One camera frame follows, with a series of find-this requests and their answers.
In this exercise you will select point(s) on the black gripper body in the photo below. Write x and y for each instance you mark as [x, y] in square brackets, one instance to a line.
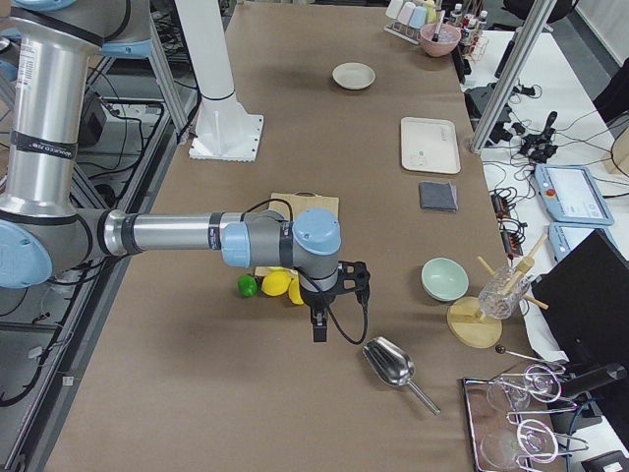
[314, 298]

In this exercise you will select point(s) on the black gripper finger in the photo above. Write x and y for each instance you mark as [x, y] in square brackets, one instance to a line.
[319, 323]

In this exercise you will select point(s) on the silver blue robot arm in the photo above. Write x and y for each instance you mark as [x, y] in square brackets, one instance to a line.
[43, 234]

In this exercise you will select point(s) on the cream rabbit tray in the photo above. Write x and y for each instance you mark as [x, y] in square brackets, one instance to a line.
[429, 145]

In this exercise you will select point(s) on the black framed wooden tray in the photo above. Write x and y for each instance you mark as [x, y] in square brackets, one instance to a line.
[483, 419]

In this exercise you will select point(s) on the yellow lemon outer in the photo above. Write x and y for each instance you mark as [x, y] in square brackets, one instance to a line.
[294, 292]

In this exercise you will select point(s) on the yellow lemon near lime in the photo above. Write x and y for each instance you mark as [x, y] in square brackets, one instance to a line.
[276, 283]

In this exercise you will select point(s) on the green lime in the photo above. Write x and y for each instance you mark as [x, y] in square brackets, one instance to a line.
[247, 285]

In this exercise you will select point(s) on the steel ice scoop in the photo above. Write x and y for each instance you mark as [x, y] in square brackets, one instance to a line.
[395, 367]

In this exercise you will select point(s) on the mint green bowl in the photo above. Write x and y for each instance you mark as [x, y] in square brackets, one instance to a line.
[444, 279]

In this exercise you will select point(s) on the wooden cutting board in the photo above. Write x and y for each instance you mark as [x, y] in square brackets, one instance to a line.
[299, 202]

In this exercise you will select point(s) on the grey folded cloth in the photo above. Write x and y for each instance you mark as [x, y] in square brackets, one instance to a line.
[438, 196]

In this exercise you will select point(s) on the wooden cup tree stand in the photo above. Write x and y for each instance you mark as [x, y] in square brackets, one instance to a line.
[470, 325]

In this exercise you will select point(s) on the textured clear glass cup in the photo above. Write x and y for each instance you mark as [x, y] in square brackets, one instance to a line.
[499, 298]

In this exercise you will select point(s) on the cream round plate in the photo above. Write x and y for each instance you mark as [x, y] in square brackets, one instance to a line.
[353, 76]

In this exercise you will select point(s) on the lower teach pendant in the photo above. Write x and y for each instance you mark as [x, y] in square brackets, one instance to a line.
[564, 237]

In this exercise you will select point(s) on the teach pendant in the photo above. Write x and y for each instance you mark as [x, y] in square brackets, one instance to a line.
[570, 194]
[564, 237]

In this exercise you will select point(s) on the wine glass far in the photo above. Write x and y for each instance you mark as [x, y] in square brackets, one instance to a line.
[513, 392]

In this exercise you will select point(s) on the wine glass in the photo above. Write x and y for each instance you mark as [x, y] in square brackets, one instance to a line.
[513, 392]
[525, 448]

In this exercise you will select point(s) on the wine glass near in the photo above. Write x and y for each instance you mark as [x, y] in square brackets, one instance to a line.
[525, 448]

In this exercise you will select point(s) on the upper teach pendant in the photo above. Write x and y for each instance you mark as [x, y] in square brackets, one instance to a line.
[570, 194]

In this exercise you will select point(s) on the black laptop monitor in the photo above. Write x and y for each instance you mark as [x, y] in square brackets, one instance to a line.
[587, 297]

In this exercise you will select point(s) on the steel muddler black tip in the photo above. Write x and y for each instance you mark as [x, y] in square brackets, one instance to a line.
[437, 26]

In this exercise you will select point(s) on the pink bowl with ice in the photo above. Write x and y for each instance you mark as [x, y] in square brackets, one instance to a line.
[448, 39]

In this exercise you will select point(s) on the white cup rack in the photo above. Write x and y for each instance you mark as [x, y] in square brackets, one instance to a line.
[408, 17]

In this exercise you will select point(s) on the copper wire bottle rack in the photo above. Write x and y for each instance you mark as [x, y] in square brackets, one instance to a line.
[470, 19]

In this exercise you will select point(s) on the aluminium frame post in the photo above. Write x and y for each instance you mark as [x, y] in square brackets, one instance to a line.
[524, 44]

